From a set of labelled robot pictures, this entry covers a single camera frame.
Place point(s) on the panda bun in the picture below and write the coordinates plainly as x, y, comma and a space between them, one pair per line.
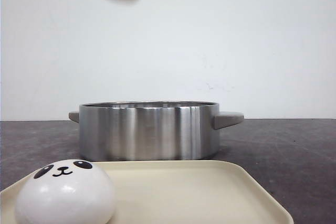
67, 191

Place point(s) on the stainless steel steamer pot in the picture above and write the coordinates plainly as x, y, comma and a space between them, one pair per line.
151, 130

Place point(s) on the cream plastic tray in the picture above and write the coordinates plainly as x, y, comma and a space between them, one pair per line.
178, 192

